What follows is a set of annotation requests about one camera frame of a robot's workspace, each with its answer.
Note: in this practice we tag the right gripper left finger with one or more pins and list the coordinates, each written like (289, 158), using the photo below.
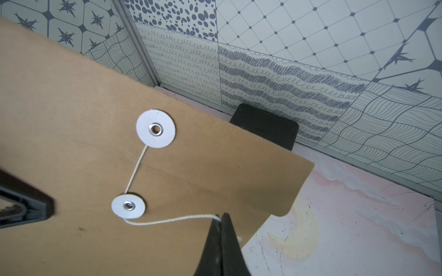
(211, 259)

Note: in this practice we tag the brown kraft file bag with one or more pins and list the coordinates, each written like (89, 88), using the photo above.
(135, 174)

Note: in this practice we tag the black plastic tool case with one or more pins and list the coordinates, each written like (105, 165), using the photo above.
(266, 125)

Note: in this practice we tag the floral table mat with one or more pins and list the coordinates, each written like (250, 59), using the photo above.
(348, 222)

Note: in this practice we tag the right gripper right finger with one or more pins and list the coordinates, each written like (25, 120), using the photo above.
(233, 263)

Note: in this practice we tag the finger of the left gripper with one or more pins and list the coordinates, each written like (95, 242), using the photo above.
(11, 217)
(23, 194)

